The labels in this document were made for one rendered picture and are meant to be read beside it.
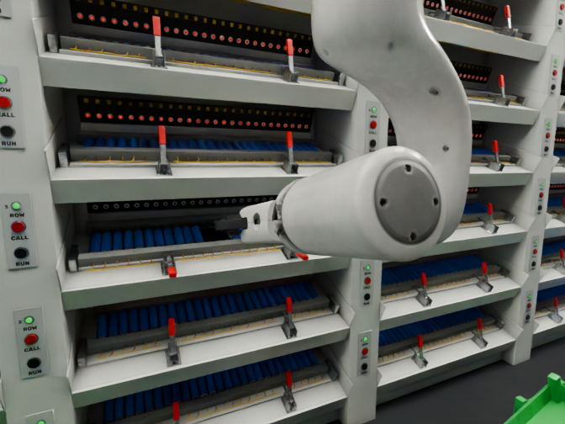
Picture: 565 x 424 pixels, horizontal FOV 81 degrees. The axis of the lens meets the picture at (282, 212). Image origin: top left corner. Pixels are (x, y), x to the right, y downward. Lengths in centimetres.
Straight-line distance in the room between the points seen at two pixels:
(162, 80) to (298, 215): 45
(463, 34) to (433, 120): 79
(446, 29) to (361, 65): 77
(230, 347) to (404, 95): 64
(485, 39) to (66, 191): 109
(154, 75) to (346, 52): 45
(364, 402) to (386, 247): 84
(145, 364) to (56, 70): 56
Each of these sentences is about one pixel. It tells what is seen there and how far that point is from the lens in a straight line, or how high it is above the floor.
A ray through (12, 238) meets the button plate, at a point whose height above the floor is 58.
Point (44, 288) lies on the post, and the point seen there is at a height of 49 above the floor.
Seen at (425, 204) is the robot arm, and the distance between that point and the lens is 26.
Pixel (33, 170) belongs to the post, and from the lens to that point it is 67.
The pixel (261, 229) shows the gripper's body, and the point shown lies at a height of 62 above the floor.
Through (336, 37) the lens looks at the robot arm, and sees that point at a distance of 28.
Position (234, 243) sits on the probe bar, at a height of 52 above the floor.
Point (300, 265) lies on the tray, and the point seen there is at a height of 47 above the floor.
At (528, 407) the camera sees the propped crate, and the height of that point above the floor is 10.
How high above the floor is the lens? 70
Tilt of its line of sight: 8 degrees down
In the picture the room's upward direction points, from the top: straight up
